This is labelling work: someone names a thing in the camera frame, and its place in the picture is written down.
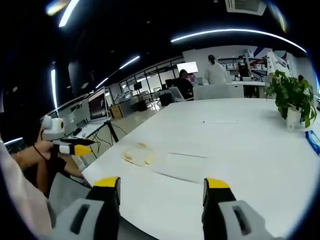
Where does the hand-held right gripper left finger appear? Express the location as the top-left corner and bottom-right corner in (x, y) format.
(53, 176), (122, 240)

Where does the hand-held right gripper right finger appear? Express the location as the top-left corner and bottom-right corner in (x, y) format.
(201, 177), (286, 240)

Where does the bread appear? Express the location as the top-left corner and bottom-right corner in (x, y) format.
(121, 147), (154, 167)

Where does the person's left hand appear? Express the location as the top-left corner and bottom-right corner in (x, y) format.
(36, 140), (61, 161)

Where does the white side desk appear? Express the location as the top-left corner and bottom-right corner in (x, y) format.
(65, 118), (112, 140)

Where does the grey monitor back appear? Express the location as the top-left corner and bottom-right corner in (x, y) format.
(57, 96), (91, 134)

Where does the grey chair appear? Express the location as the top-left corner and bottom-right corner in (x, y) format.
(47, 171), (93, 226)

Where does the computer monitor with dark screen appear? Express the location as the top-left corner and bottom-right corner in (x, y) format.
(87, 85), (110, 124)

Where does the brown cardboard box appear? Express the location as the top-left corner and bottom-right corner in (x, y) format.
(109, 104), (125, 119)

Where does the clear plastic sheet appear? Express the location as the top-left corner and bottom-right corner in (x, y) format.
(152, 151), (209, 185)

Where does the person's white shirt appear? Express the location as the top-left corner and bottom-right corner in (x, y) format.
(0, 136), (55, 238)

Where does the white plant pot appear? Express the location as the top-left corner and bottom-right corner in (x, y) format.
(285, 107), (301, 133)

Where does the blue wipes packet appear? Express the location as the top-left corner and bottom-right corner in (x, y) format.
(304, 129), (320, 156)

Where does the bright white screen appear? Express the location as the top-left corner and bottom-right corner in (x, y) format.
(176, 60), (199, 75)

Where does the green potted plant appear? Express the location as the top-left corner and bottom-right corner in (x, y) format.
(265, 69), (318, 129)

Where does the long ceiling light strip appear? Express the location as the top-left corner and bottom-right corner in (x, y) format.
(170, 28), (308, 54)

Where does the ceiling air vent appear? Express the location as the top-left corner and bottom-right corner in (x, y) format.
(224, 0), (268, 15)

